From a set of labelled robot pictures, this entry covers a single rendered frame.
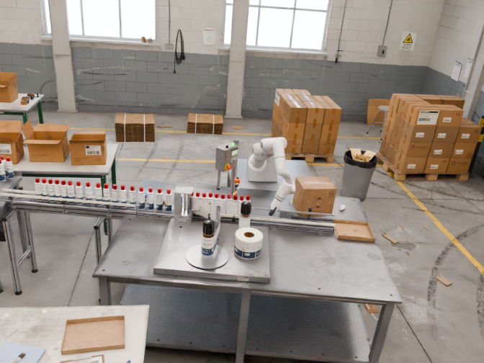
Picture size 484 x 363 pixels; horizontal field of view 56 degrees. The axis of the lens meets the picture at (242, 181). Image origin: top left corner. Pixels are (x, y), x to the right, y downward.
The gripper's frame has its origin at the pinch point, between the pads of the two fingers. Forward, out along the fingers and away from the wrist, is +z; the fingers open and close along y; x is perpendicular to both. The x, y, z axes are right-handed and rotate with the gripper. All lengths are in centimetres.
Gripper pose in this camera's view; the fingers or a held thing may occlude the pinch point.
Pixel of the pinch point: (271, 213)
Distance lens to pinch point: 377.3
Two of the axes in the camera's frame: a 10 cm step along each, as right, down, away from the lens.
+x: 9.1, 3.8, 1.5
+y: -0.4, 4.3, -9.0
